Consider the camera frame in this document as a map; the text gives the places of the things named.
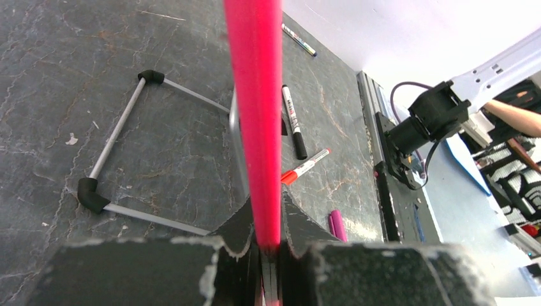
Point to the pink framed whiteboard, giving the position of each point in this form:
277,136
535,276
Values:
255,39

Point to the red whiteboard marker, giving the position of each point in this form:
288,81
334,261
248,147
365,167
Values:
292,175

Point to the grey whiteboard stand bar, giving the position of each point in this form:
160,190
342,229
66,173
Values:
173,159

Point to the black rainbow marker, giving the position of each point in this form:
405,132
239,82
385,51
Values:
298,142

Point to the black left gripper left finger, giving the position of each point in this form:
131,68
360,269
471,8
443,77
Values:
217,269

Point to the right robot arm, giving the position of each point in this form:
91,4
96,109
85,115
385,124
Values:
438,112

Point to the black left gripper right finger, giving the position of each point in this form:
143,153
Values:
315,268

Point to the blue whiteboard marker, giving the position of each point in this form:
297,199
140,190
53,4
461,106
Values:
296,38

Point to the right black whiteboard foot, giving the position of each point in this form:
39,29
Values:
284,131

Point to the magenta marker cap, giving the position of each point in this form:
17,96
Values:
336,225

